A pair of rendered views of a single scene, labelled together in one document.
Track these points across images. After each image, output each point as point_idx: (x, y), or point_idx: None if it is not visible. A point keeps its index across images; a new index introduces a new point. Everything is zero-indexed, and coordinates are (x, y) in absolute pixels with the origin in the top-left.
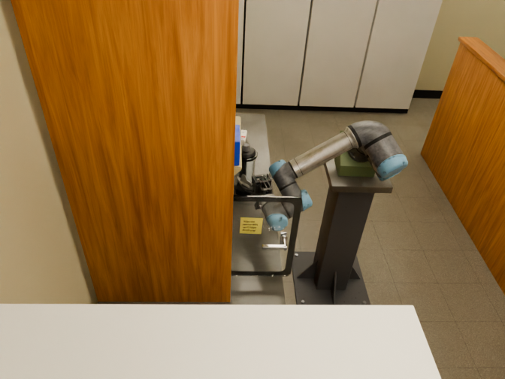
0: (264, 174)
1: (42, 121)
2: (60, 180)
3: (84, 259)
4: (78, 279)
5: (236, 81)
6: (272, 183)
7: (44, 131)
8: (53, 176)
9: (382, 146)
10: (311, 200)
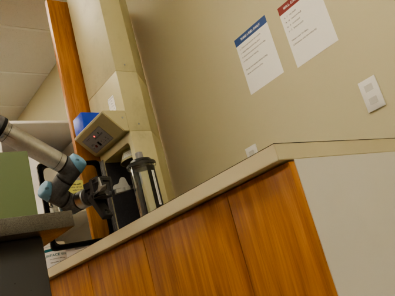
0: (100, 176)
1: (157, 111)
2: (166, 144)
3: None
4: None
5: (61, 86)
6: (127, 225)
7: (158, 116)
8: (161, 140)
9: None
10: (38, 189)
